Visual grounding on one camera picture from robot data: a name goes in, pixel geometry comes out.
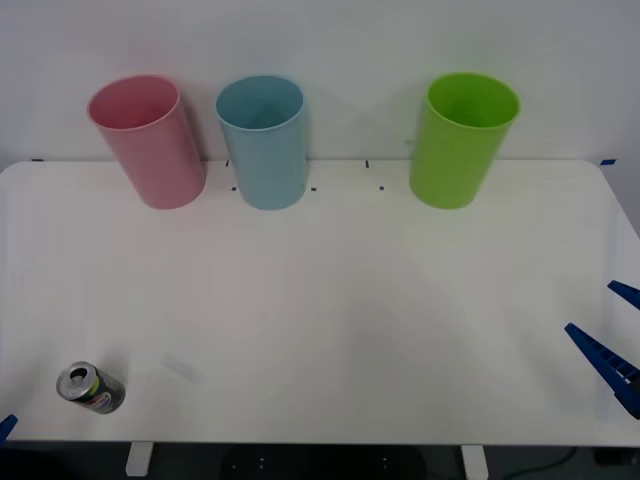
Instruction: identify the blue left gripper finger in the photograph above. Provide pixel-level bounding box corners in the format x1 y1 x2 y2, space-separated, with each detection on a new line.
0 413 19 447

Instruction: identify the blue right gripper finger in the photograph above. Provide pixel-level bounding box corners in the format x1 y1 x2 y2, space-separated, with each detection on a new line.
564 322 640 419
607 280 640 309

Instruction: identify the black drink can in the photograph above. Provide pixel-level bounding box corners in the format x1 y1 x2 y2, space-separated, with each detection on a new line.
55 360 126 416

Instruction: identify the white table leg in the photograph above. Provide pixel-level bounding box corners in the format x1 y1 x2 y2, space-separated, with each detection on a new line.
459 444 489 480
124 442 153 477

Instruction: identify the green plastic bin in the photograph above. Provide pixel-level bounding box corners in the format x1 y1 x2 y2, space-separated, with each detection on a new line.
408 71 522 210

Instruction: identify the pink plastic bin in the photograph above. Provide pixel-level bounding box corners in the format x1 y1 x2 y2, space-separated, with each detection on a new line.
86 74 208 210

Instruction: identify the pale blue plastic bin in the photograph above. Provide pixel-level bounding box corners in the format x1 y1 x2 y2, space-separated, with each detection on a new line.
215 74 310 211

